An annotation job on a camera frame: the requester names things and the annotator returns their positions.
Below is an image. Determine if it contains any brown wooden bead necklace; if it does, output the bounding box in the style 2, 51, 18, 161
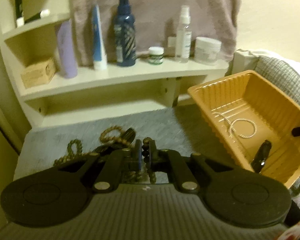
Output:
52, 125, 158, 184

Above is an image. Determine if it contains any orange plastic tray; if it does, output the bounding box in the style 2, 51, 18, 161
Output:
188, 70, 300, 188

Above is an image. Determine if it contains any white pearl necklace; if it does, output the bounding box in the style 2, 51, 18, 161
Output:
211, 110, 257, 139

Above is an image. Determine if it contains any grey woven pillow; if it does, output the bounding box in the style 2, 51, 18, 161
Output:
253, 56, 300, 105

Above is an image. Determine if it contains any white quilted pillow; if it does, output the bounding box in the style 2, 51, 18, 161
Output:
228, 49, 300, 75

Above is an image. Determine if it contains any white blue tube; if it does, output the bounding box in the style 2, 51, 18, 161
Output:
91, 4, 107, 70

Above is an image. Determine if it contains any small green-label jar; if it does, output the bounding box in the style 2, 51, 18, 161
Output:
148, 46, 164, 65

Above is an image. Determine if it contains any white cream jar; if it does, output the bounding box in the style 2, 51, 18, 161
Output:
194, 37, 222, 64

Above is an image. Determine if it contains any small cardboard box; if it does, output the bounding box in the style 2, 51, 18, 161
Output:
21, 57, 57, 89

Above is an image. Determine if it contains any lilac tube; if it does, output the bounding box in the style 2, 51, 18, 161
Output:
55, 20, 78, 79

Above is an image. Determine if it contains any clear spray bottle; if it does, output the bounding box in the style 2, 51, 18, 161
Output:
175, 5, 192, 63

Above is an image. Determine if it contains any dark blue bottle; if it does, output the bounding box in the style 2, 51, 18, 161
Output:
114, 0, 136, 67

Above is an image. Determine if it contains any mauve hanging towel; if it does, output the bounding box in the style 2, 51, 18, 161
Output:
70, 0, 241, 66

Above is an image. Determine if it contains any cream corner shelf unit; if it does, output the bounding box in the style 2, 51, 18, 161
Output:
0, 0, 228, 127

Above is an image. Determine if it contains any black white small tube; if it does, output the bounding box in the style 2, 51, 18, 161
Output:
14, 0, 24, 28

